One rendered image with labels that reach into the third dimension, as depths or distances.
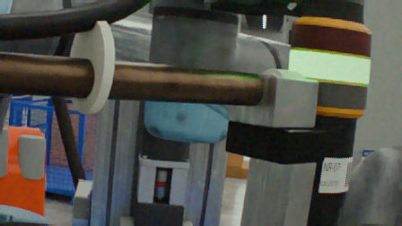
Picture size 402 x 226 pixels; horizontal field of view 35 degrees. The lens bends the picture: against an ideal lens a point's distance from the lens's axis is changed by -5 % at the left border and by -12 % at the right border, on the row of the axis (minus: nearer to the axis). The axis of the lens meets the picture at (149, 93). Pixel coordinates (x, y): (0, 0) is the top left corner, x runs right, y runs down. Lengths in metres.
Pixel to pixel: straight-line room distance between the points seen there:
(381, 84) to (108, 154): 1.21
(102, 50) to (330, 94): 0.12
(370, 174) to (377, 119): 1.46
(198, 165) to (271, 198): 0.99
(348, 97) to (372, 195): 0.49
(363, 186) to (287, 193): 0.51
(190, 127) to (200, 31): 0.08
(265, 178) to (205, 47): 0.27
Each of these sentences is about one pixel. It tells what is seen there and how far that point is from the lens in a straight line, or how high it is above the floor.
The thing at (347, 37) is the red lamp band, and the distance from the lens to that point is 0.32.
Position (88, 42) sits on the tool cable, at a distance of 0.25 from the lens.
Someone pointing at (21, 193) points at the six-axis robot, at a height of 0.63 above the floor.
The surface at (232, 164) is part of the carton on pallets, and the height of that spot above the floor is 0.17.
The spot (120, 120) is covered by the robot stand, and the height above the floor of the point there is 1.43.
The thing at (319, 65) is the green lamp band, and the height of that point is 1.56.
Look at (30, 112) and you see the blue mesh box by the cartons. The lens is 6.97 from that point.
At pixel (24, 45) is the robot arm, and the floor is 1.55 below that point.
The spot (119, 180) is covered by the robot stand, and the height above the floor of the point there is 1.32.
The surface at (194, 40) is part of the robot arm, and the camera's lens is 0.56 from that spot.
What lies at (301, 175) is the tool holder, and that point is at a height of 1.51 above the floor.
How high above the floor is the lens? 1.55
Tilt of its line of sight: 3 degrees down
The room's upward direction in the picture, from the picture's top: 5 degrees clockwise
